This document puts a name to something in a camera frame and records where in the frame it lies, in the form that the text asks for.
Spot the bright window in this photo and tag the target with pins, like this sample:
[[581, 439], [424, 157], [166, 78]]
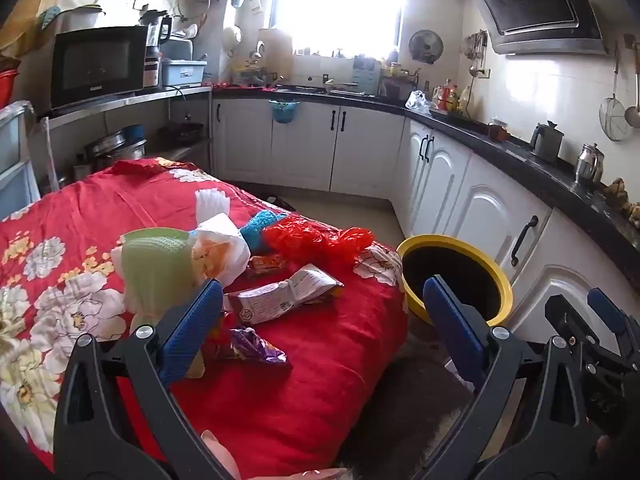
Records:
[[340, 5]]

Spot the red plastic bag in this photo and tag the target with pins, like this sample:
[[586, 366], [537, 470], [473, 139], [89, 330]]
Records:
[[305, 240]]

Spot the clear plastic bag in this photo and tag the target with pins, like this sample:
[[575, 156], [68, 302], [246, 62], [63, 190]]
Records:
[[417, 102]]

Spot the orange snack wrapper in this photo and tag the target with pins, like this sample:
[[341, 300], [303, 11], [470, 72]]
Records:
[[265, 263]]

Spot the white round wall object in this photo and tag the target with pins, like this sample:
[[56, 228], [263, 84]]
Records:
[[232, 40]]

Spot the brown ginger pile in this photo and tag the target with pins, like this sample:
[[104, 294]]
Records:
[[620, 192]]

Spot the white plastic bag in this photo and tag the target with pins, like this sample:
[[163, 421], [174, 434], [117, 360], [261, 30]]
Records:
[[227, 240]]

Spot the stacked steel pots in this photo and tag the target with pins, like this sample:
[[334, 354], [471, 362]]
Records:
[[115, 149]]

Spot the black patterned floor mat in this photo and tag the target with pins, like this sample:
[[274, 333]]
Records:
[[280, 202]]

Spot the white foam fruit net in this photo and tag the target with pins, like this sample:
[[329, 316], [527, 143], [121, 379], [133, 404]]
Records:
[[212, 205]]

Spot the blue plastic basket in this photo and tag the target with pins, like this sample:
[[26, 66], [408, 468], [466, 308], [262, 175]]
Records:
[[182, 72]]

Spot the grey plastic container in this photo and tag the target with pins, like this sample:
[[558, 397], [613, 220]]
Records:
[[176, 49]]

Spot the blue foam fruit net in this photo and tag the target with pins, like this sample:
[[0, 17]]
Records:
[[260, 227]]

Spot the yellow rim trash bin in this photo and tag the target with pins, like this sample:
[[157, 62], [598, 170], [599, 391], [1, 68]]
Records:
[[450, 265]]

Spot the person's left hand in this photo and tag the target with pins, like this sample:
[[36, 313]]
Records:
[[222, 455]]

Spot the red floral blanket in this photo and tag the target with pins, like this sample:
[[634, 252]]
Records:
[[325, 375]]

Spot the teal knife holder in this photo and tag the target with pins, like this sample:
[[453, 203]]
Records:
[[366, 75]]

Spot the black microwave oven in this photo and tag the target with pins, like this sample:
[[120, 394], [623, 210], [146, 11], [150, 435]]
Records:
[[100, 65]]

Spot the steel ladle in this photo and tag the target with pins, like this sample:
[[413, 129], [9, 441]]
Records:
[[632, 115]]

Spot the black wall fan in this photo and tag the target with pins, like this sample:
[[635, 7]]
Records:
[[426, 46]]

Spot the white kitchen cabinets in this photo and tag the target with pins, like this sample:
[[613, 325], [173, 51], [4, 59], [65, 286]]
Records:
[[370, 150]]

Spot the white wall socket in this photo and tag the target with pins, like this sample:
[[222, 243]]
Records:
[[481, 73]]

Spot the red sauce bottle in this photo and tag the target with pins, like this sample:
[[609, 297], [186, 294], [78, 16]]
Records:
[[445, 96]]

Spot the brown white snack wrapper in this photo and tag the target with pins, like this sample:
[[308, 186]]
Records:
[[280, 297]]

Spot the black blender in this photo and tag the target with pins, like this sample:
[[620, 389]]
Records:
[[152, 60]]

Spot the yellow oil bottle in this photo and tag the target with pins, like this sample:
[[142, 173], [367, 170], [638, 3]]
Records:
[[465, 98]]

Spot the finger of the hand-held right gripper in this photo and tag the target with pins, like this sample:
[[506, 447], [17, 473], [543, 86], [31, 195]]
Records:
[[565, 315], [607, 310]]

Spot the shiny steel kettle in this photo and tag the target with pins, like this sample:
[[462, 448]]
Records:
[[589, 165]]

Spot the white drawer unit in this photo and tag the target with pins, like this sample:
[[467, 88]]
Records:
[[15, 160]]

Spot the glass jar dark contents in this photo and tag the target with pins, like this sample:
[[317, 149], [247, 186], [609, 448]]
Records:
[[499, 131]]

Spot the white pot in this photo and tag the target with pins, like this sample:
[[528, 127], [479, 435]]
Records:
[[82, 19]]

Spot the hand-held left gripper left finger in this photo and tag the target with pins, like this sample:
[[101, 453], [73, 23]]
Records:
[[192, 330]]

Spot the black range hood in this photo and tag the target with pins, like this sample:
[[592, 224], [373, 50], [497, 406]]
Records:
[[530, 0]]

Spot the metal shelf rack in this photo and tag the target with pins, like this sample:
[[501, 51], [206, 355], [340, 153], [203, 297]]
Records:
[[150, 96]]

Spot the green foam fruit net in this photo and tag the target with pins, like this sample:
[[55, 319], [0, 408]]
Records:
[[155, 265]]

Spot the blue hanging cabinet bin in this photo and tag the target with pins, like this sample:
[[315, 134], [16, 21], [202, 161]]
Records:
[[285, 111]]

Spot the purple snack wrapper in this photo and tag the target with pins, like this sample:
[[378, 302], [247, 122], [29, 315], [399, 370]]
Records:
[[255, 347]]

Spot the wooden cutting board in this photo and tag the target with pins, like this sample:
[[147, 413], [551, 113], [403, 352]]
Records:
[[275, 52]]

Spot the black stone countertop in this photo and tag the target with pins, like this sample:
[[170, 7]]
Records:
[[500, 152]]

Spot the black wok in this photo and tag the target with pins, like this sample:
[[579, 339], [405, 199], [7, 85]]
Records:
[[182, 131]]

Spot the grey metal jug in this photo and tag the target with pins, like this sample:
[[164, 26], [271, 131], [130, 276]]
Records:
[[546, 142]]

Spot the red counter cloth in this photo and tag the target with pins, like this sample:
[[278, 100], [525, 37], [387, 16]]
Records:
[[217, 85]]

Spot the person's right hand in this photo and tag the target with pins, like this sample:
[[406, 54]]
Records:
[[605, 450]]

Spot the dark brown cloth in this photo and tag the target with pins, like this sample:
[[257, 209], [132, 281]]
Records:
[[400, 410]]

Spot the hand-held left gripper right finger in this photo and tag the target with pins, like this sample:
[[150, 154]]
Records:
[[455, 320]]

